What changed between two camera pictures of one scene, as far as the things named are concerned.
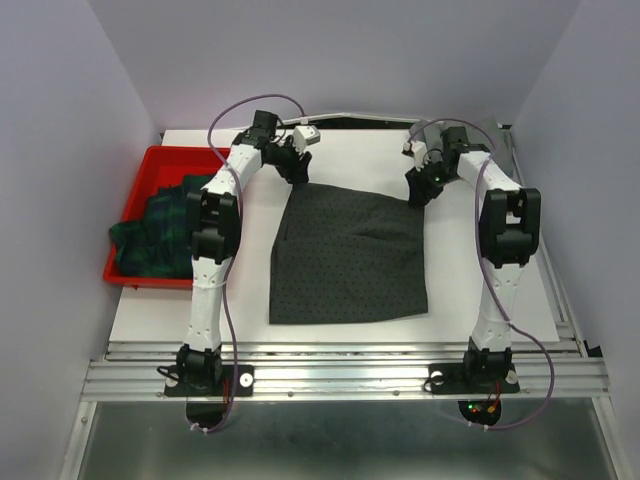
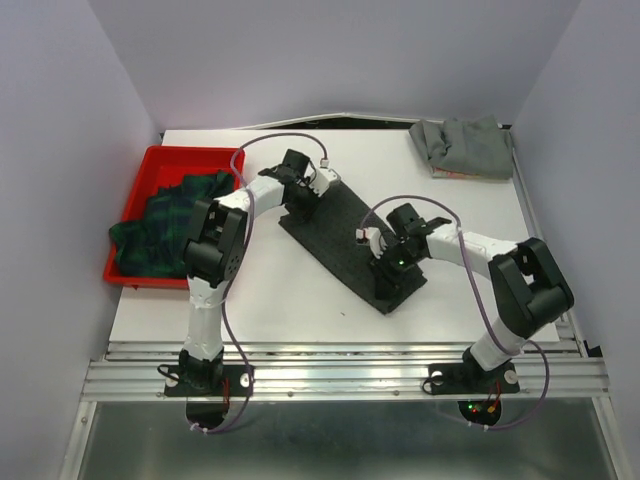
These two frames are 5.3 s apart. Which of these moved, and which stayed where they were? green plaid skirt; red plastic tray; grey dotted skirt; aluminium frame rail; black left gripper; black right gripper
Moved: black right gripper; black left gripper; grey dotted skirt
Stayed: green plaid skirt; red plastic tray; aluminium frame rail
